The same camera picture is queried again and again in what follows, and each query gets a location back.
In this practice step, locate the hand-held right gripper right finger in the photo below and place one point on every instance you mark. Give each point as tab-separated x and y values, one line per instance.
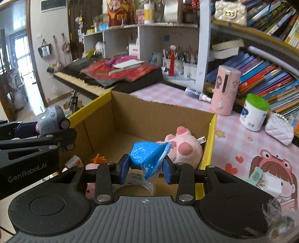
167	171

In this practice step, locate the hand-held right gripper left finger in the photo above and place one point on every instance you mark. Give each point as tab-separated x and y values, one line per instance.
123	171

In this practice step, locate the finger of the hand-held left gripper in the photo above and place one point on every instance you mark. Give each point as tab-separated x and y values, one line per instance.
58	139
14	129

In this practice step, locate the grey robot toy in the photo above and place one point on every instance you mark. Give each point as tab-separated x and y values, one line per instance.
50	119

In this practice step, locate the blue plastic bag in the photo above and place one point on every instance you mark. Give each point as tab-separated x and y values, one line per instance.
144	154

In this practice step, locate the pink chick plush toy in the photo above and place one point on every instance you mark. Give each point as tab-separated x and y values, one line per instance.
92	166

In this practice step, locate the cardboard box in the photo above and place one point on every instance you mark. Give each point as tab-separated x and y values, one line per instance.
140	112

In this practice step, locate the small white red packet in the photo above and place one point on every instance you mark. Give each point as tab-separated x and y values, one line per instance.
72	161

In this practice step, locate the pink pig plush toy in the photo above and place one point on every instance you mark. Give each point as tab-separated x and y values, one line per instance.
186	149

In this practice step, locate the black keyboard stand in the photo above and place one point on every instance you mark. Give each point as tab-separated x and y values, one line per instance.
75	99

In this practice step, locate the black electronic keyboard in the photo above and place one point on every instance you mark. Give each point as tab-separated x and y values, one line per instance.
74	81

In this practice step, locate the pink checked tablecloth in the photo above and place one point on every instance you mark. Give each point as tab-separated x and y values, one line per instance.
233	144

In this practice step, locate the red cloth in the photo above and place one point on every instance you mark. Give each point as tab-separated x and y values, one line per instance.
98	69

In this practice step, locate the small spray bottle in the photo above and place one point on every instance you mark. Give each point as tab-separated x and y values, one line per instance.
193	93

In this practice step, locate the grey tote bag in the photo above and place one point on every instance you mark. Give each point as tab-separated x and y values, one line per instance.
44	50

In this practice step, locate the mint green hair clip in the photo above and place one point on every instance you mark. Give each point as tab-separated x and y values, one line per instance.
255	175

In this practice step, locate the pink hanging bag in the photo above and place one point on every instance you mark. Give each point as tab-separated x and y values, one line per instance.
66	45

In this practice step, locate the pink cartoon cylinder device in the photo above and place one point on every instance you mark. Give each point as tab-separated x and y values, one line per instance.
224	93

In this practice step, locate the white plastic bag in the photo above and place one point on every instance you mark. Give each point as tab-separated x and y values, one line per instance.
99	48

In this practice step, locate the white booklet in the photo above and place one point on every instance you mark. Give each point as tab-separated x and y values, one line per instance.
127	63

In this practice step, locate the magenta cloth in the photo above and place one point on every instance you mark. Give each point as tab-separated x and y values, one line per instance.
121	58

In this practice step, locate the white pen holder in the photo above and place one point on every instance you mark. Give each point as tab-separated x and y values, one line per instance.
177	66
190	71

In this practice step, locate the white jar green lid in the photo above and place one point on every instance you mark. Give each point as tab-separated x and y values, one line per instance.
253	114

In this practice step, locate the red tassel ornament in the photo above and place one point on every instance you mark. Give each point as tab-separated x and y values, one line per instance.
172	60

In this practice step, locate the white box red label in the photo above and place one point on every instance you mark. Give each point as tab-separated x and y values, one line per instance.
134	50

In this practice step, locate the white pen holder cups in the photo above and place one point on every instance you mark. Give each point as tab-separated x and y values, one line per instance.
186	56

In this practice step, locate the grey fuzzy pompom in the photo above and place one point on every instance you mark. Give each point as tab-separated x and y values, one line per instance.
276	217

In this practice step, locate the white quilted purse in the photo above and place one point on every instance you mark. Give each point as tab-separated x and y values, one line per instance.
279	129

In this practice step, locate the dark brown door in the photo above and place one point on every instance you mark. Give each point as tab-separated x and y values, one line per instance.
88	14

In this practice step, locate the white shelf unit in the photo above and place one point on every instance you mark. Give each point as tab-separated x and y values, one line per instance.
182	39

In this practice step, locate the row of colourful books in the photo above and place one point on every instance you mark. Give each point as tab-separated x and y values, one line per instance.
264	79

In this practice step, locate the cream hardcover book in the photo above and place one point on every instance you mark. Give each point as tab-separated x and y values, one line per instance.
226	49

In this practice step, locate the orange cartoon figure box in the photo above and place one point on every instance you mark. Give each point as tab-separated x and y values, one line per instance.
118	14

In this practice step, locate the small pink box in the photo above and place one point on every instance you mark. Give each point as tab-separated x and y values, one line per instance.
140	16

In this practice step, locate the grey rolled tube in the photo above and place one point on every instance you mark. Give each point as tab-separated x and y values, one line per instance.
268	56

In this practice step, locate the white bottle yellow label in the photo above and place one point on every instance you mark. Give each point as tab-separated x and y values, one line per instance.
149	14

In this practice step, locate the white ribbon roll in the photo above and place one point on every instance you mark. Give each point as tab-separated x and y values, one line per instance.
171	11

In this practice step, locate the wooden bookshelf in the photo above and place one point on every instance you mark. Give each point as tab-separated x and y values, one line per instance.
257	34

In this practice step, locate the cream pearl handbag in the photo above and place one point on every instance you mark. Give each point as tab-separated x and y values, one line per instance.
230	12

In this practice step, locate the row of slanted books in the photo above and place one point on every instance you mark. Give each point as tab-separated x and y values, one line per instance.
275	18

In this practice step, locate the brown door frame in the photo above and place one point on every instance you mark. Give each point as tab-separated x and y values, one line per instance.
35	70

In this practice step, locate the green wall board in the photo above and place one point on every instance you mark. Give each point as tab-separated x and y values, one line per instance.
52	4

